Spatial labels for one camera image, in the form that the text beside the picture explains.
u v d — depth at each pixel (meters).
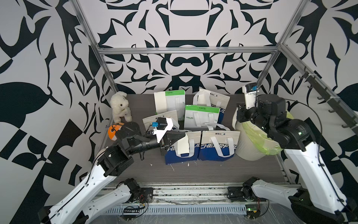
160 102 0.91
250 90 0.49
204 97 0.88
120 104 0.91
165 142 0.46
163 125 0.43
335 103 0.56
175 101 0.91
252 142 0.69
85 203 0.40
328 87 0.62
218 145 0.73
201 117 0.81
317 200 0.37
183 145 0.57
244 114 0.53
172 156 0.73
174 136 0.49
